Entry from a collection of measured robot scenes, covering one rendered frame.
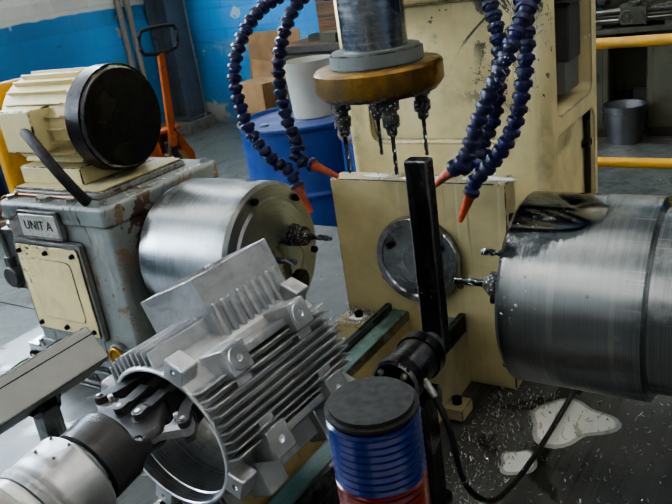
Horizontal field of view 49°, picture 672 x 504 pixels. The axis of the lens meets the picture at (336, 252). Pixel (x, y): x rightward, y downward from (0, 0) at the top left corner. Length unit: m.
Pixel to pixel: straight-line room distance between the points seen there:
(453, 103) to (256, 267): 0.53
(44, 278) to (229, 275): 0.67
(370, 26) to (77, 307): 0.72
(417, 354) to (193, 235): 0.45
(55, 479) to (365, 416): 0.30
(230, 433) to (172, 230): 0.55
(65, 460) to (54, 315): 0.80
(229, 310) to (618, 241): 0.43
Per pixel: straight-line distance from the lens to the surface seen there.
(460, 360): 1.21
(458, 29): 1.20
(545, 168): 1.19
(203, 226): 1.16
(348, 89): 0.98
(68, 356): 0.98
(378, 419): 0.45
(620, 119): 5.53
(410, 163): 0.86
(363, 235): 1.23
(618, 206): 0.92
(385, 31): 1.01
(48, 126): 1.38
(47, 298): 1.45
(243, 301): 0.80
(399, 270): 1.21
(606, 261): 0.87
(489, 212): 1.11
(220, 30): 8.04
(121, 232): 1.27
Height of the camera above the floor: 1.47
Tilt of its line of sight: 21 degrees down
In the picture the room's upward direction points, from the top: 9 degrees counter-clockwise
